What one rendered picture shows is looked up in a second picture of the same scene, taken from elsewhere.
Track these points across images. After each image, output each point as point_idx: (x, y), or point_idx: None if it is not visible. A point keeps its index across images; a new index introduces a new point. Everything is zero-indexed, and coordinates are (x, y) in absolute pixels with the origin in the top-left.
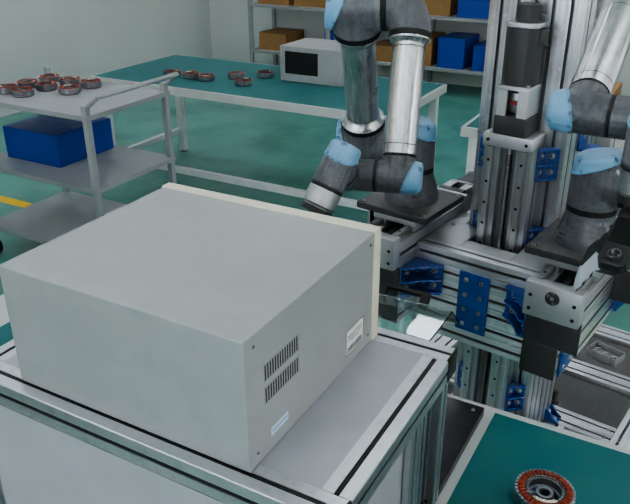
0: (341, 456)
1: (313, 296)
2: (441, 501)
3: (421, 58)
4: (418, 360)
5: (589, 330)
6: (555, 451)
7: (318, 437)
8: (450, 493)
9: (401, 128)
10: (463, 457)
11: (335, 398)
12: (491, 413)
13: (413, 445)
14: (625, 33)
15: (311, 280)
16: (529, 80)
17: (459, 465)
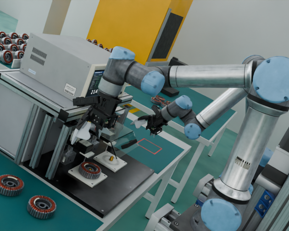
0: (19, 79)
1: (56, 50)
2: (49, 184)
3: (236, 89)
4: (63, 105)
5: None
6: (72, 230)
7: (29, 80)
8: (53, 189)
9: (204, 108)
10: (74, 200)
11: (46, 88)
12: (103, 222)
13: (31, 107)
14: (217, 68)
15: (59, 47)
16: (282, 143)
17: (69, 197)
